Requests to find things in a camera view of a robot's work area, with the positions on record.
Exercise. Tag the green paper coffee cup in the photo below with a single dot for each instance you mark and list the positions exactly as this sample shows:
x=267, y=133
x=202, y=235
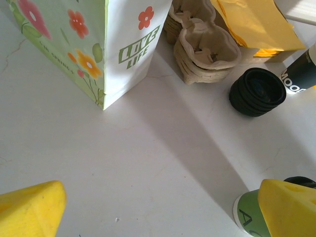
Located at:
x=247, y=209

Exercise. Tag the black cup lid stack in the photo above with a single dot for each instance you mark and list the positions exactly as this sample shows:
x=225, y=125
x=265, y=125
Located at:
x=254, y=98

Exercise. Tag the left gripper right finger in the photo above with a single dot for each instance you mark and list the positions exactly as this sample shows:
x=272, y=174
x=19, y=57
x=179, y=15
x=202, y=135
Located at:
x=291, y=214

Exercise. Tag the yellow napkin stack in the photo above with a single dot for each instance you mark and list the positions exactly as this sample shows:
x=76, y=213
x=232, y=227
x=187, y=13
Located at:
x=256, y=22

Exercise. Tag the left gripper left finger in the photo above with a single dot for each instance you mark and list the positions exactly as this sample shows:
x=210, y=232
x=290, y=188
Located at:
x=27, y=212

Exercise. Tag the white floral paper bag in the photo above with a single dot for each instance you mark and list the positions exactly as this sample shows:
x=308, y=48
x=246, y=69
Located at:
x=98, y=44

